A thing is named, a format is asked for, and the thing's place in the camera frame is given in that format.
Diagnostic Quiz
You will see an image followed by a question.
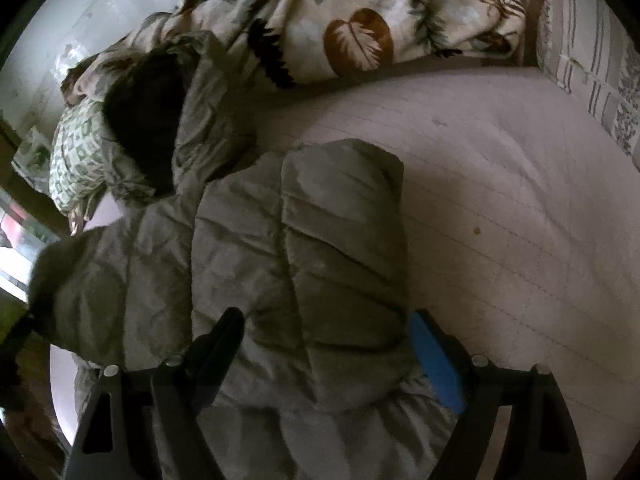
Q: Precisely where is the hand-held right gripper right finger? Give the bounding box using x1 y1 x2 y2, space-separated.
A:
407 308 588 480

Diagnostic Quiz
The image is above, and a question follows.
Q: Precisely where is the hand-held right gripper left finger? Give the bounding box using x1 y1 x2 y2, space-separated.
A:
62 306 246 480

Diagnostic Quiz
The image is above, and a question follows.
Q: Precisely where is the grey-green quilted puffer jacket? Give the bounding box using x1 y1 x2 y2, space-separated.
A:
27 30 466 480

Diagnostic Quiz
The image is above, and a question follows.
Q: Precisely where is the leaded glass window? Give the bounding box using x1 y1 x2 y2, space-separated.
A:
0 190 52 306

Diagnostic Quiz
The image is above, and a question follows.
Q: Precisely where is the green checked pillow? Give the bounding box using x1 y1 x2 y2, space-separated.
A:
49 97 132 217

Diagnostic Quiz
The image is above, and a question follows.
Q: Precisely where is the small leaf-print cushion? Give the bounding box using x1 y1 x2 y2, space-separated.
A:
12 127 57 192

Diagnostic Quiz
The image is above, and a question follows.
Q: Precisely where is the grey striped pillow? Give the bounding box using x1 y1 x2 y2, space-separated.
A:
535 0 640 162

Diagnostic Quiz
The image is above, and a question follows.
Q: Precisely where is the leaf-print duvet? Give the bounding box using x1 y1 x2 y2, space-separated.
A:
60 0 531 107

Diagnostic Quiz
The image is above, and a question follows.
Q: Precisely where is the brown wooden chair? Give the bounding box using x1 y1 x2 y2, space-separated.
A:
517 0 562 68

